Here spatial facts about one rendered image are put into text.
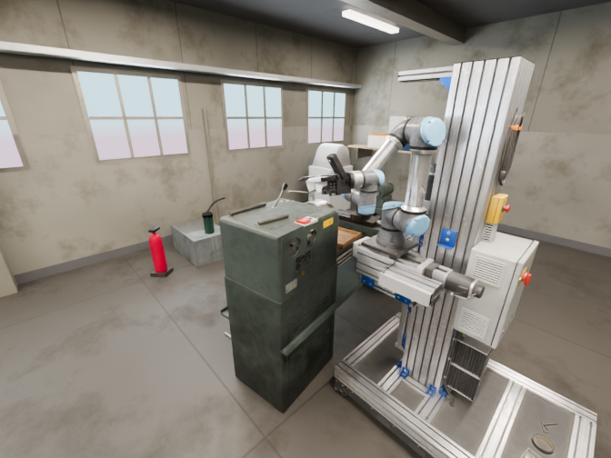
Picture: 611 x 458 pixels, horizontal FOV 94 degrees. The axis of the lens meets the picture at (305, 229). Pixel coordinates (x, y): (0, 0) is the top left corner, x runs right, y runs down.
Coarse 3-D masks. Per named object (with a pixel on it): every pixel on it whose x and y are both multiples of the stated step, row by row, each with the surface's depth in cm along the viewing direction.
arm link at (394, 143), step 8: (400, 128) 130; (392, 136) 132; (400, 136) 131; (384, 144) 134; (392, 144) 133; (400, 144) 133; (376, 152) 136; (384, 152) 133; (392, 152) 133; (376, 160) 133; (384, 160) 133; (368, 168) 134; (376, 168) 133; (352, 192) 132
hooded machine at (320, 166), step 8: (328, 144) 531; (336, 144) 522; (320, 152) 534; (328, 152) 520; (336, 152) 512; (344, 152) 525; (320, 160) 533; (344, 160) 531; (312, 168) 541; (320, 168) 525; (328, 168) 518; (344, 168) 532; (352, 168) 548; (328, 200) 530; (336, 200) 544; (344, 200) 559; (336, 208) 550; (344, 208) 566
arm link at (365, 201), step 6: (354, 192) 131; (360, 192) 124; (366, 192) 121; (372, 192) 121; (354, 198) 129; (360, 198) 124; (366, 198) 122; (372, 198) 122; (360, 204) 125; (366, 204) 123; (372, 204) 124; (360, 210) 126; (366, 210) 124; (372, 210) 125
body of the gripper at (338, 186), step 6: (324, 174) 116; (330, 174) 114; (336, 174) 113; (348, 174) 117; (336, 180) 113; (342, 180) 116; (348, 180) 118; (354, 180) 116; (324, 186) 117; (330, 186) 114; (336, 186) 114; (342, 186) 117; (348, 186) 118; (324, 192) 117; (330, 192) 113; (336, 192) 117; (342, 192) 117; (348, 192) 118
